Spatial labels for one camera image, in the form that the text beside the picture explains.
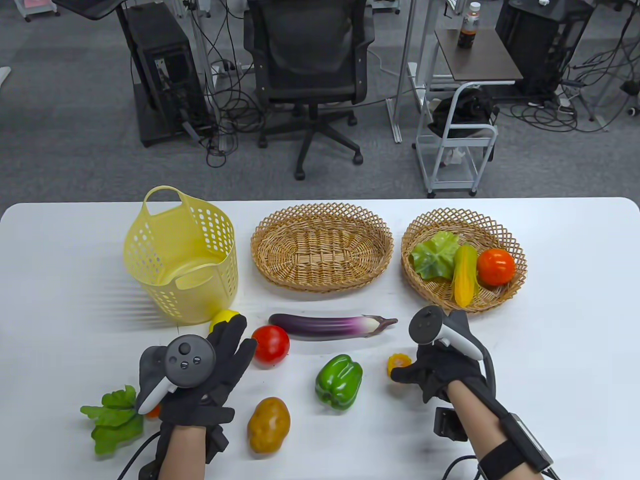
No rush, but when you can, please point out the person's left hand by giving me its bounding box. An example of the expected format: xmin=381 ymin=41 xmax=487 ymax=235
xmin=140 ymin=314 xmax=258 ymax=428

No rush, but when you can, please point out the person's right hand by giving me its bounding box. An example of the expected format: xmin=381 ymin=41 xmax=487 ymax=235
xmin=390 ymin=310 xmax=488 ymax=405

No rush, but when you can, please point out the yellow lemon object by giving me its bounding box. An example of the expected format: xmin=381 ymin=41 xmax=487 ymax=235
xmin=209 ymin=309 xmax=242 ymax=333

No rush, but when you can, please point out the red tomato object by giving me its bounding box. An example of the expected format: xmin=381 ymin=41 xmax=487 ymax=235
xmin=250 ymin=324 xmax=291 ymax=369

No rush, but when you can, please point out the small yellow corn piece object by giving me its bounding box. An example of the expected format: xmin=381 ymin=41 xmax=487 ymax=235
xmin=386 ymin=353 xmax=412 ymax=377

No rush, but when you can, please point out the yellow plastic basket container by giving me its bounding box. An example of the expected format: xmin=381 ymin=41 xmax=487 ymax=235
xmin=123 ymin=185 xmax=239 ymax=326

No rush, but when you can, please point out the purple eggplant object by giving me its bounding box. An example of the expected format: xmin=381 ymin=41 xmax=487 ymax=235
xmin=268 ymin=313 xmax=399 ymax=342

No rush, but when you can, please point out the brown potato object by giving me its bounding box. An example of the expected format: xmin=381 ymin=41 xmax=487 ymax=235
xmin=247 ymin=396 xmax=292 ymax=455

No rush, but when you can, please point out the long corn cob object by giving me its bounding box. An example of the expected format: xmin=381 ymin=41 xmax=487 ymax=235
xmin=452 ymin=244 xmax=482 ymax=308

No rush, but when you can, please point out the green bell pepper object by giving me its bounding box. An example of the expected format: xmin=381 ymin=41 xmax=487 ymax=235
xmin=314 ymin=354 xmax=364 ymax=412

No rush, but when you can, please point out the green lettuce leaf object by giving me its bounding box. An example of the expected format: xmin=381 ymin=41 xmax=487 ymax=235
xmin=410 ymin=231 xmax=461 ymax=282

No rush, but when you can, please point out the orange fruit object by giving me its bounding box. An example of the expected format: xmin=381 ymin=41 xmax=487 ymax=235
xmin=476 ymin=248 xmax=516 ymax=287

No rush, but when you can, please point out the oval wicker basket container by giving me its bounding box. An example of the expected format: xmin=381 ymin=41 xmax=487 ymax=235
xmin=250 ymin=202 xmax=395 ymax=294

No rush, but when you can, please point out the leafy orange carrot object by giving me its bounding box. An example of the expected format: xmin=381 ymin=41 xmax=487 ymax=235
xmin=80 ymin=384 xmax=162 ymax=457

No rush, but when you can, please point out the round wicker basket container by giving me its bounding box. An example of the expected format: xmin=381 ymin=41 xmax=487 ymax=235
xmin=401 ymin=208 xmax=529 ymax=316

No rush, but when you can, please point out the person's left forearm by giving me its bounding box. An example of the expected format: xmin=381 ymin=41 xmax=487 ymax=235
xmin=159 ymin=424 xmax=208 ymax=480

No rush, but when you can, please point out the person's right forearm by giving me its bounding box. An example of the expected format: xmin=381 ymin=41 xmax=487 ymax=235
xmin=446 ymin=381 xmax=543 ymax=480

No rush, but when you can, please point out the grey white handheld controller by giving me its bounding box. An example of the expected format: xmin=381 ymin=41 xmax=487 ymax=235
xmin=408 ymin=307 xmax=485 ymax=362
xmin=136 ymin=335 xmax=217 ymax=416

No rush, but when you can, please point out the white rolling cart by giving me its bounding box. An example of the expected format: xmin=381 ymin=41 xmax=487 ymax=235
xmin=412 ymin=81 xmax=500 ymax=199

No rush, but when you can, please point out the black bag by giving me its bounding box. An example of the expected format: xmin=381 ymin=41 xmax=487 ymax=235
xmin=428 ymin=89 xmax=500 ymax=140

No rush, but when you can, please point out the black computer tower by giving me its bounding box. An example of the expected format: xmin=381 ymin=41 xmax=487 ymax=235
xmin=122 ymin=5 xmax=213 ymax=148
xmin=495 ymin=0 xmax=593 ymax=97

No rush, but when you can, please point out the black office chair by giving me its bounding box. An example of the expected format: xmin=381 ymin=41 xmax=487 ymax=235
xmin=243 ymin=0 xmax=377 ymax=182

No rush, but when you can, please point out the brown side table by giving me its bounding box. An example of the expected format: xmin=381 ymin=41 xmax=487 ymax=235
xmin=434 ymin=27 xmax=525 ymax=83

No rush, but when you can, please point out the dark drink bottle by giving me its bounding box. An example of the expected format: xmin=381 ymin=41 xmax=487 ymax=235
xmin=457 ymin=1 xmax=482 ymax=50

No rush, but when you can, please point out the white cart with pink bin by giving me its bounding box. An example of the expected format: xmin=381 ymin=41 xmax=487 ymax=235
xmin=12 ymin=0 xmax=61 ymax=23

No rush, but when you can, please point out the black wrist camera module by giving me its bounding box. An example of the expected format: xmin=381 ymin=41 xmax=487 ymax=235
xmin=205 ymin=424 xmax=230 ymax=463
xmin=433 ymin=406 xmax=468 ymax=442

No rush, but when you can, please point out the black glove cable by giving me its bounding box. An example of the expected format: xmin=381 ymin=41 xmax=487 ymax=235
xmin=442 ymin=455 xmax=481 ymax=480
xmin=120 ymin=432 xmax=161 ymax=480

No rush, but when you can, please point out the tangle of black floor cables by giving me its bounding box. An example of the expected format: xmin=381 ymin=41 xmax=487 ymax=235
xmin=500 ymin=50 xmax=640 ymax=133
xmin=200 ymin=50 xmax=271 ymax=168

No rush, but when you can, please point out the white desk frame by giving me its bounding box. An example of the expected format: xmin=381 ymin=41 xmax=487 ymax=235
xmin=386 ymin=0 xmax=441 ymax=145

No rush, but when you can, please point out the silver aluminium frame post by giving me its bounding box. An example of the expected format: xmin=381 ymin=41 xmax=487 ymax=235
xmin=180 ymin=0 xmax=226 ymax=151

